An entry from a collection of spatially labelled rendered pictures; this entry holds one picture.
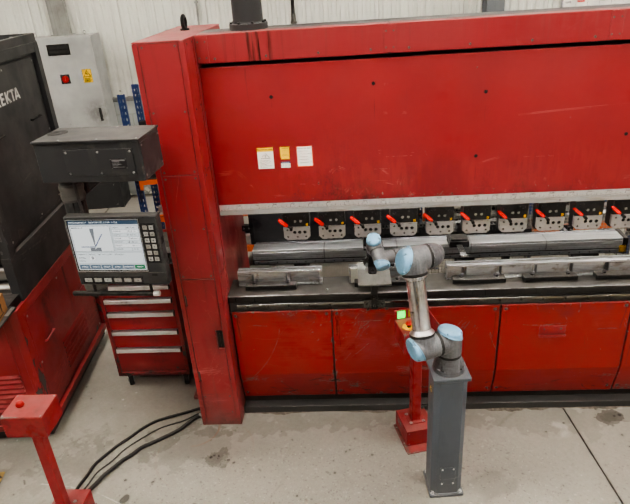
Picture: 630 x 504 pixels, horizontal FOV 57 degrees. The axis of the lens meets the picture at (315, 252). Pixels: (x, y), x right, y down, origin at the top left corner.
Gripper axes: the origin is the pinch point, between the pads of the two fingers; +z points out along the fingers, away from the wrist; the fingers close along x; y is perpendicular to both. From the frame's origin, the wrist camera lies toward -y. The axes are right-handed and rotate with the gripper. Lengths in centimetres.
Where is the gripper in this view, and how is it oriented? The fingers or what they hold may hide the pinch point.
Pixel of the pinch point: (372, 267)
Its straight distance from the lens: 332.3
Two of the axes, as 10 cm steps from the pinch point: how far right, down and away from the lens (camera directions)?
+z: 0.7, 4.0, 9.2
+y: -0.1, -9.2, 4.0
